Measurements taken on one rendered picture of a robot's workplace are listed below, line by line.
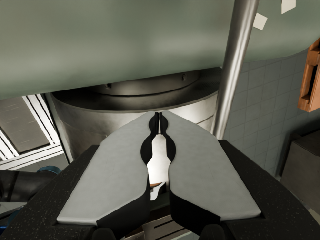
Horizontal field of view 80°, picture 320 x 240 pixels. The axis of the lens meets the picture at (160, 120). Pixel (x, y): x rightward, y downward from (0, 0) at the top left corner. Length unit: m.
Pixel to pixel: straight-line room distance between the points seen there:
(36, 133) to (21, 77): 1.24
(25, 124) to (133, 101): 1.19
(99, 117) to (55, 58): 0.09
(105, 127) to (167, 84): 0.10
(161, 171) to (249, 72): 1.86
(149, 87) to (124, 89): 0.03
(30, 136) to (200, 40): 1.33
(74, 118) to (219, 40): 0.20
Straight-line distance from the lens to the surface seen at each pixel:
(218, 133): 0.17
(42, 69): 0.19
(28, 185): 0.60
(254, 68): 2.11
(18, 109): 1.38
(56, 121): 1.01
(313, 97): 2.73
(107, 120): 0.24
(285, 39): 0.29
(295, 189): 3.31
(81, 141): 0.30
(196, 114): 0.26
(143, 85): 0.27
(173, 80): 0.28
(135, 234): 0.80
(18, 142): 1.48
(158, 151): 0.26
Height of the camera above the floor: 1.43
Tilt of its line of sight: 56 degrees down
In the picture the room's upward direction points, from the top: 142 degrees clockwise
